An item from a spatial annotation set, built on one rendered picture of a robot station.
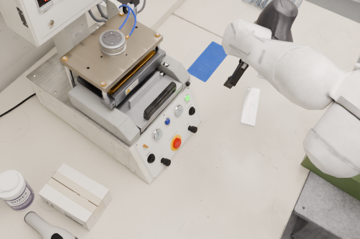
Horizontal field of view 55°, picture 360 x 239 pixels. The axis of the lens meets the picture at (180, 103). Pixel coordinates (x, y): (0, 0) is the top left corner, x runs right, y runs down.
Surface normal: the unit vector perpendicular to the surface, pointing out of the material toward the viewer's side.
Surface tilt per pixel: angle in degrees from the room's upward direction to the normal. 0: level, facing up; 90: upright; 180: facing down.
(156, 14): 0
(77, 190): 1
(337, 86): 36
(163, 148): 65
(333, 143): 55
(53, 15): 90
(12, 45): 90
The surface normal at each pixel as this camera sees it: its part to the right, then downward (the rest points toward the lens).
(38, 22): 0.81, 0.51
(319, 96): -0.15, 0.44
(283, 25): 0.25, 0.11
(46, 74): 0.07, -0.56
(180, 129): 0.77, 0.22
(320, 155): -0.67, 0.04
